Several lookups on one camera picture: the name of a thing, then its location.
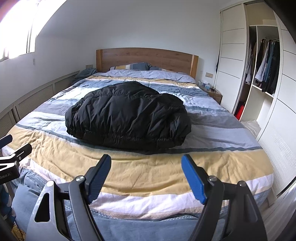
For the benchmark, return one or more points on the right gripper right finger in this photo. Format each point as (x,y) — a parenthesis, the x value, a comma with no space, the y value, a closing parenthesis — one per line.
(199,181)

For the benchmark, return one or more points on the bright window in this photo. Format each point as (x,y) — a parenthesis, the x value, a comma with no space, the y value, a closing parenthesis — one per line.
(21,25)

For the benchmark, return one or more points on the dark blue-grey blanket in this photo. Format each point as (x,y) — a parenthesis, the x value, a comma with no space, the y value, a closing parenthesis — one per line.
(84,74)

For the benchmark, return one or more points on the striped pillow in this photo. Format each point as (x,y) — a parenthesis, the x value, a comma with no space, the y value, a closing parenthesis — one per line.
(141,66)

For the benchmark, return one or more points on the hanging clothes in wardrobe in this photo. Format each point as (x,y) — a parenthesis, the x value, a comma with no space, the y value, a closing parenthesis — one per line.
(263,65)

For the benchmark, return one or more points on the wooden headboard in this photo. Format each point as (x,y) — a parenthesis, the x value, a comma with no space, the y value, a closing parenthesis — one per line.
(170,60)

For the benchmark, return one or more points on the black puffer jacket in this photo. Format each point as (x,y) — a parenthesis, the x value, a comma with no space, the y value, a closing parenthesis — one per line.
(129,116)

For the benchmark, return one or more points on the white sliding wardrobe door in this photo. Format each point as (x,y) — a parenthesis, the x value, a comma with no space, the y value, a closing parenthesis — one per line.
(232,55)

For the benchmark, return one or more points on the beige radiator cover cabinet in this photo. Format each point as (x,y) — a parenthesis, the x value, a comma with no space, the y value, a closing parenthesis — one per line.
(30,101)

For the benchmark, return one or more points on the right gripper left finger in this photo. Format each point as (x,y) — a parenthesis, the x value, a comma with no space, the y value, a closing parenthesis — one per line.
(95,178)

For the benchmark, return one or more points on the open white wardrobe shelving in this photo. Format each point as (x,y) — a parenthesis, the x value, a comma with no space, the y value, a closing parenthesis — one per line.
(270,106)

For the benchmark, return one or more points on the red bag in wardrobe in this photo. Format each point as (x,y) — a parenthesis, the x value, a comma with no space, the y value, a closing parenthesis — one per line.
(239,111)

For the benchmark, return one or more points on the wooden bedside table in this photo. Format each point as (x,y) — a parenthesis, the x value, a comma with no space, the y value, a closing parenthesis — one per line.
(211,91)

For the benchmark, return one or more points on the striped duvet cover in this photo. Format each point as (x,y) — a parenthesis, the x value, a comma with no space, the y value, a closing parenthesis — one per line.
(146,195)

